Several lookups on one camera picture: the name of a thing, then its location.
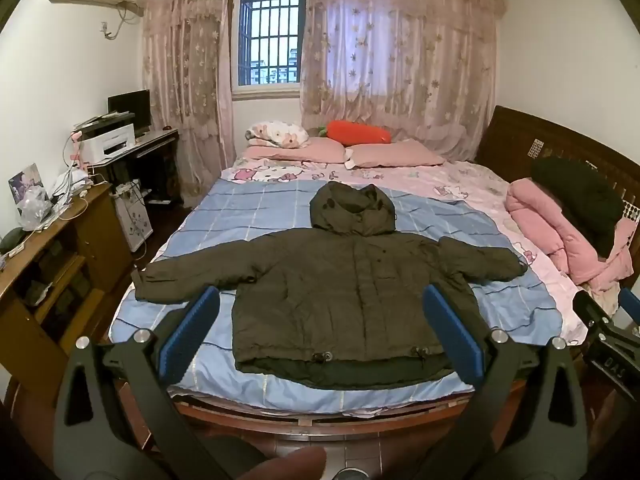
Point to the olive green hooded jacket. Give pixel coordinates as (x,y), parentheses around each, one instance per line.
(350,280)

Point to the pink pillow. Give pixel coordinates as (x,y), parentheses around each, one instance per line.
(295,151)
(395,154)

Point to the white printer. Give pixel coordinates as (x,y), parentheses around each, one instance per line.
(107,145)

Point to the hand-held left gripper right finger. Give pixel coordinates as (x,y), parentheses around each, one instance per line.
(452,332)

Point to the black garment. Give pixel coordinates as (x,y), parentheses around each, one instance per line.
(580,195)

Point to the black computer monitor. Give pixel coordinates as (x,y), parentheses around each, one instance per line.
(129,110)

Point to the barred window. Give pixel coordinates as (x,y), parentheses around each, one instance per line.
(270,35)

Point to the blue checked bed sheet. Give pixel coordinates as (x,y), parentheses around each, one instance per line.
(280,200)

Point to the pink cartoon print bedsheet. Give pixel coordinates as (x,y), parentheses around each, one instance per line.
(425,180)

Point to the pale crumpled cloth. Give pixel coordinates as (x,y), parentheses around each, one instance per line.
(602,297)

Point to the photo frame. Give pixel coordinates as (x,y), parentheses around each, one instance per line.
(25,182)

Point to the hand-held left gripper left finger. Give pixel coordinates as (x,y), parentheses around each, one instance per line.
(187,335)

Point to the wooden bed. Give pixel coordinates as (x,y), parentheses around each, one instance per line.
(560,135)

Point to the clear plastic bag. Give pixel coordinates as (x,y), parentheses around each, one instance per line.
(34,207)

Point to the dark green pouch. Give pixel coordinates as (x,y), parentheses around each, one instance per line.
(11,241)

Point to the pink floral lace curtain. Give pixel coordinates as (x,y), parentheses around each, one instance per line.
(185,90)
(400,70)

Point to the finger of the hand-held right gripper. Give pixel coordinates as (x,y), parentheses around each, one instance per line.
(631,305)
(592,312)

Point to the pink quilt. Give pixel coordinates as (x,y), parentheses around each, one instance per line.
(545,220)

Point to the floral print pillow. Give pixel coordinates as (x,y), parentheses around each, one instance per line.
(277,134)

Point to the orange carrot plush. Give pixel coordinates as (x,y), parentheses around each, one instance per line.
(357,132)

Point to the pink desk lamp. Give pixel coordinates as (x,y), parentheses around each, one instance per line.
(76,147)

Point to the wooden side cabinet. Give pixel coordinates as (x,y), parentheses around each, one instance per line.
(75,260)

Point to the dark computer desk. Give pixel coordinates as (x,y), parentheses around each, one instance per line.
(155,160)

